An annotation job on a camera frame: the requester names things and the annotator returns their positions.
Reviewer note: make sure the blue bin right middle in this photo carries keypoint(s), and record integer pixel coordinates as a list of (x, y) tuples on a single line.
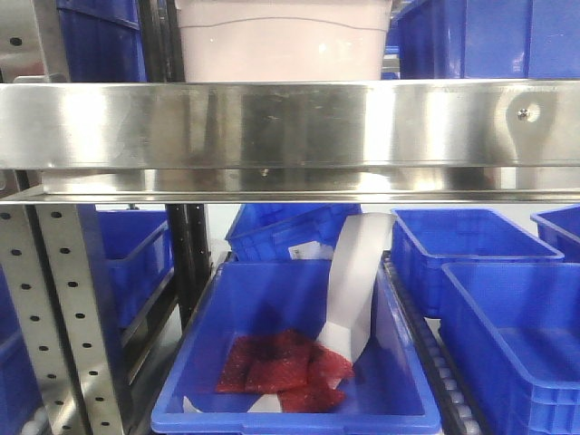
[(424, 239)]

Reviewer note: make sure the blue bin upper left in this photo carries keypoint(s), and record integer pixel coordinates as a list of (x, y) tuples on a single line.
[(102, 40)]

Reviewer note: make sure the white paper strip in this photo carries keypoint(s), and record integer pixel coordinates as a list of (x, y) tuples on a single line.
[(353, 270)]

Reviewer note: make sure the perforated steel shelf post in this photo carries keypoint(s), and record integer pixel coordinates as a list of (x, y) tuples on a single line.
[(54, 263)]

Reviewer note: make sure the blue bin right front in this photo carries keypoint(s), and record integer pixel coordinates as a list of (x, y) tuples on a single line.
[(512, 330)]

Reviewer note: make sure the blue bin with red bags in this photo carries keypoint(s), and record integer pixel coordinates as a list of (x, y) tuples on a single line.
[(388, 394)]

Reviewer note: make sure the red mesh bag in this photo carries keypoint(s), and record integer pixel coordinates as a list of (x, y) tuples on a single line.
[(301, 373)]

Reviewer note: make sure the blue bin far right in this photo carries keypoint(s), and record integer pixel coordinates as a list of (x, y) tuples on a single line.
[(560, 229)]

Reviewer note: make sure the stainless steel shelf rail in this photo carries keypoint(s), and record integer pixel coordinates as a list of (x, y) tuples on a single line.
[(422, 141)]

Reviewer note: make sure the blue bin centre back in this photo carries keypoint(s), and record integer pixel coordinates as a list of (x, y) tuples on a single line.
[(279, 231)]

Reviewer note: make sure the blue bin upper right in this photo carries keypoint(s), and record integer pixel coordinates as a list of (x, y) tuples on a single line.
[(489, 39)]

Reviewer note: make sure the black roller conveyor rail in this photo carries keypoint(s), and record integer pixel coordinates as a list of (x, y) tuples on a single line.
[(458, 410)]

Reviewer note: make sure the white lidded plastic bin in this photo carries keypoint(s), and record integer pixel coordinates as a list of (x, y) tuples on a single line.
[(283, 41)]

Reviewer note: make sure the blue bin left lower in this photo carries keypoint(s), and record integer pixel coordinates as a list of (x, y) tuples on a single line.
[(137, 246)]

